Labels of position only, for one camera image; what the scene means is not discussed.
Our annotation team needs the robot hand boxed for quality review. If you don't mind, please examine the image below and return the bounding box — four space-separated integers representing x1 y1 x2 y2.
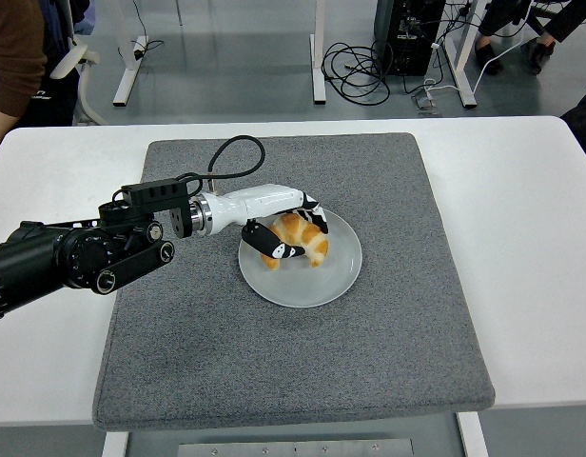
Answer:
207 183 332 262

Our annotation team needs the golden croissant bread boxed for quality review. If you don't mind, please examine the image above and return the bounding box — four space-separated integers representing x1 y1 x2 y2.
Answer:
259 212 330 271

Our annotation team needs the pale grey round plate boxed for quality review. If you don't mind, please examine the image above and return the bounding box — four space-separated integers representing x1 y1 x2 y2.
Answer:
238 204 364 309

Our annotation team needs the grey metal plate with screws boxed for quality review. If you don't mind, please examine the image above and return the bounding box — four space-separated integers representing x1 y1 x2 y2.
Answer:
177 438 416 457

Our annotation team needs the grey felt mat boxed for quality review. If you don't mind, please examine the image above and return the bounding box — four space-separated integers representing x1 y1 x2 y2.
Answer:
91 131 496 432

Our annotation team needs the grey floor socket box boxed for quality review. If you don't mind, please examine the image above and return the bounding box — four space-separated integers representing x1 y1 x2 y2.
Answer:
411 92 442 117

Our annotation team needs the black computer tower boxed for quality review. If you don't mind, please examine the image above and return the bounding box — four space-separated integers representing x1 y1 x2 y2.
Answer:
373 0 446 77

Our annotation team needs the white chair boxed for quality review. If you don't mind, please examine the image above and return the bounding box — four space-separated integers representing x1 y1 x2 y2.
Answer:
49 40 107 128

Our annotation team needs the person's leg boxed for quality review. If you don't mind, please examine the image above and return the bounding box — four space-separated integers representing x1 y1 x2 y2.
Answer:
519 0 586 75
473 0 513 75

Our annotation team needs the white table leg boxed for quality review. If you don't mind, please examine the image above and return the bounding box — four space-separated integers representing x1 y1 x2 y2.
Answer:
457 411 490 457
101 430 130 457

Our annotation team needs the black fabric object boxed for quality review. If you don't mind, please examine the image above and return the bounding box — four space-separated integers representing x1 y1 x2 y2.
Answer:
558 88 586 172

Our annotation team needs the coiled black cable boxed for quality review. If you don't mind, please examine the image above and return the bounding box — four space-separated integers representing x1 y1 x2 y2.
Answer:
321 40 392 107

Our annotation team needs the white cable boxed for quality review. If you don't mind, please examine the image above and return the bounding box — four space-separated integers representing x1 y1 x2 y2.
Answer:
423 11 532 96

